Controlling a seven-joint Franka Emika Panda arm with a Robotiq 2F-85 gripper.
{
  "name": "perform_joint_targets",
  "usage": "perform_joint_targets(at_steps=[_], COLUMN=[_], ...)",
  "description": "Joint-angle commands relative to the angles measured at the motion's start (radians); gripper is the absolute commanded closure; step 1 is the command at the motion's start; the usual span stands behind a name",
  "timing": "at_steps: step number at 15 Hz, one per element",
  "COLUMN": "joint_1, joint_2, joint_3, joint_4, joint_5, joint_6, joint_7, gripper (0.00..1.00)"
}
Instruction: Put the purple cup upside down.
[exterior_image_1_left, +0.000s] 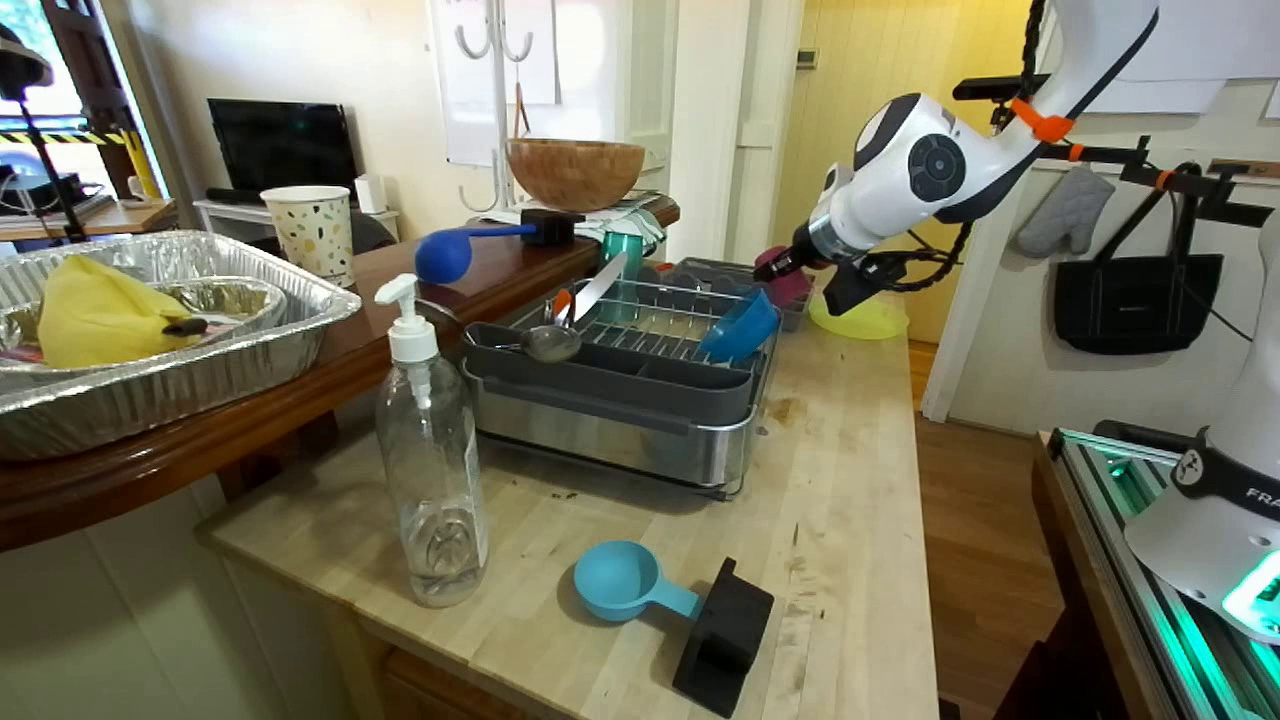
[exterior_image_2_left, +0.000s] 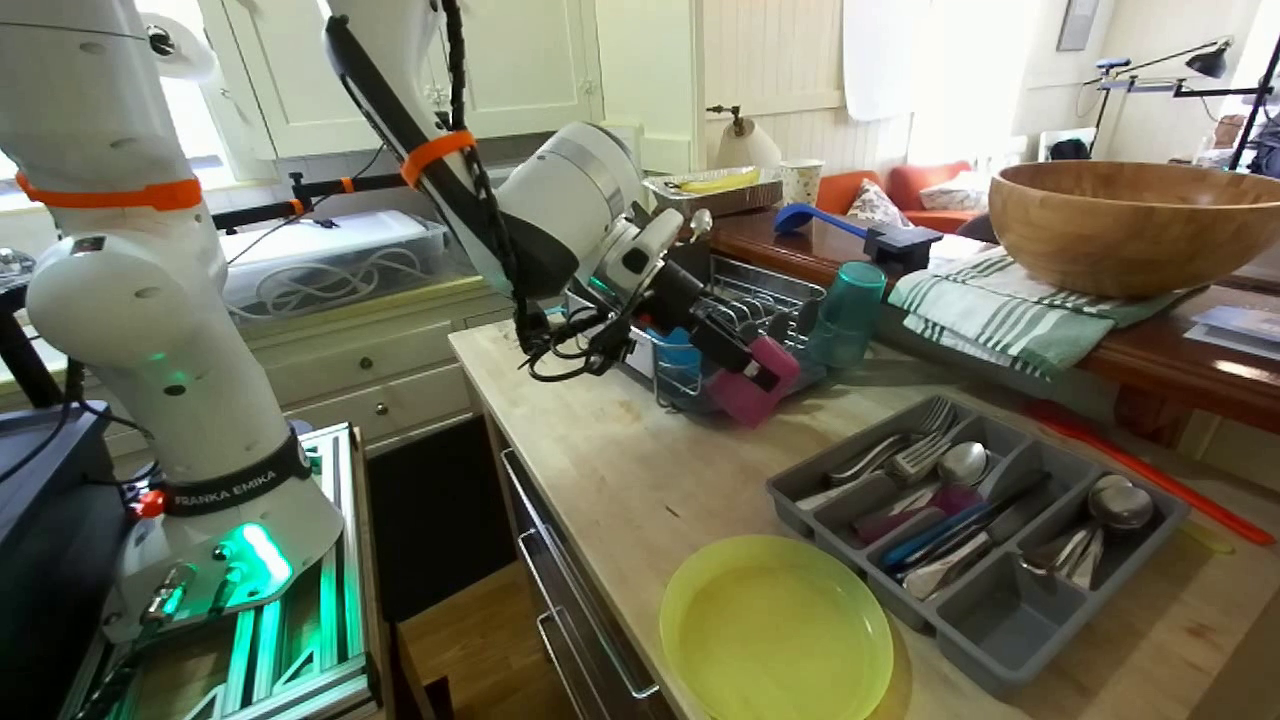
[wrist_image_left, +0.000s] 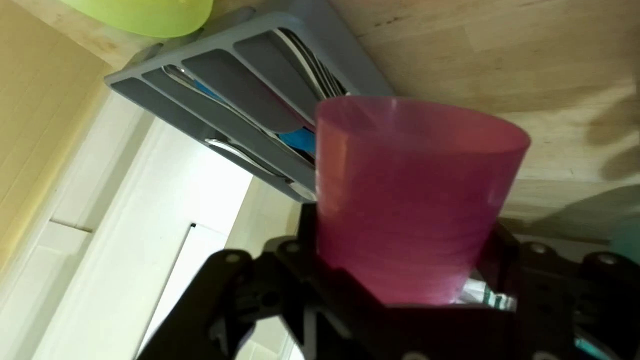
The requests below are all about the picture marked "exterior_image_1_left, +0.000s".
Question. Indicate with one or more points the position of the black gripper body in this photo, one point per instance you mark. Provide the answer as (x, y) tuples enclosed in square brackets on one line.
[(811, 250)]

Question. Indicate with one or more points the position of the purple plastic cup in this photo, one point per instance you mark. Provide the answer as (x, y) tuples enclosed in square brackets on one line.
[(792, 293)]

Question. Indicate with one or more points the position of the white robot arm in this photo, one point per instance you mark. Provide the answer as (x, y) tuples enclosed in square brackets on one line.
[(921, 164)]

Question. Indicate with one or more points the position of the metal robot base stand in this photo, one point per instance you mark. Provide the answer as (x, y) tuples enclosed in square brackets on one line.
[(1132, 625)]

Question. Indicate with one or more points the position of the translucent teal cup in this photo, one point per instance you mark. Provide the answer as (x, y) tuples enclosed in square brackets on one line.
[(626, 250)]

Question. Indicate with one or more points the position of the light blue measuring cup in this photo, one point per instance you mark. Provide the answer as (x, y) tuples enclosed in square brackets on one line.
[(614, 580)]

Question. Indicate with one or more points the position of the patterned paper cup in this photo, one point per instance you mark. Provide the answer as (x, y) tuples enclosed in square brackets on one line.
[(313, 234)]

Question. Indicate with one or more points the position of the blue plastic plate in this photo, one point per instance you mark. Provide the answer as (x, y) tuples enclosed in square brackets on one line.
[(745, 326)]

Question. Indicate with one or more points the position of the yellow-green plastic plate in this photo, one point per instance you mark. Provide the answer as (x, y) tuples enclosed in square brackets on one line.
[(860, 321)]

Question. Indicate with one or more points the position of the wooden bowl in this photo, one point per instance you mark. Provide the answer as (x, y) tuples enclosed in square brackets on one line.
[(574, 175)]

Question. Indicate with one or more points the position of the black brush holder block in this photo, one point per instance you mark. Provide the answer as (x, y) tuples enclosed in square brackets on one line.
[(548, 226)]

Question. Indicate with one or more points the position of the silver ladle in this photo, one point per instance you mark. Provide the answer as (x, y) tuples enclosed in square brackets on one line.
[(544, 342)]

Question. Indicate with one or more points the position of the grey oven mitt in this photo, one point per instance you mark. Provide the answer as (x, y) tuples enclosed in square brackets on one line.
[(1061, 212)]

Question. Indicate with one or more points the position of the white coat hook stand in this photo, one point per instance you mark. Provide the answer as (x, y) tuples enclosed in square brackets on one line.
[(498, 93)]

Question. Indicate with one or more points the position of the black tote bag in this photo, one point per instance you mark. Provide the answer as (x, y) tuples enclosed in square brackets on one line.
[(1132, 305)]

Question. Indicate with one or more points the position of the clear soap pump bottle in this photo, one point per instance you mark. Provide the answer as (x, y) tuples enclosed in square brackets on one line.
[(428, 494)]

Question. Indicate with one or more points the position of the black monitor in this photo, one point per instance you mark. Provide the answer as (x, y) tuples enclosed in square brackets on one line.
[(281, 144)]

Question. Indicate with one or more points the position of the aluminium foil tray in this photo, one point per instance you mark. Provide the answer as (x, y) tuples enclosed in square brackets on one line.
[(163, 386)]

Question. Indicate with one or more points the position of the yellow cloth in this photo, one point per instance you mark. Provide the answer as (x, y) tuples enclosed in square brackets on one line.
[(106, 321)]

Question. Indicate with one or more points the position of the black tripod lamp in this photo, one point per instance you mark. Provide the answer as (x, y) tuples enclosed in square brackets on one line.
[(34, 120)]

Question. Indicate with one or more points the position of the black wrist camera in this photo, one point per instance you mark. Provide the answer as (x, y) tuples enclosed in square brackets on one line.
[(864, 280)]

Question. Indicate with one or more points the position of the black mounting rail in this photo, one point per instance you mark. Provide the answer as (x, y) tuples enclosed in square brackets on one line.
[(1200, 181)]

